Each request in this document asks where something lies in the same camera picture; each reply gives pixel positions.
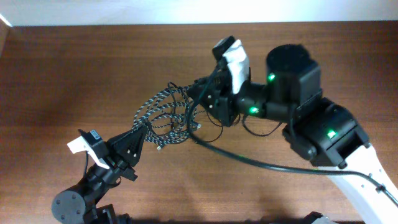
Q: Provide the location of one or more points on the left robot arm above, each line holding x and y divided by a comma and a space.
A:
78, 203

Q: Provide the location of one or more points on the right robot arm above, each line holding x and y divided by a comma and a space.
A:
317, 129

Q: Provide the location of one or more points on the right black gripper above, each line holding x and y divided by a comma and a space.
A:
226, 101

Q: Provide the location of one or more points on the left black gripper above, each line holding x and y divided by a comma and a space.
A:
121, 165

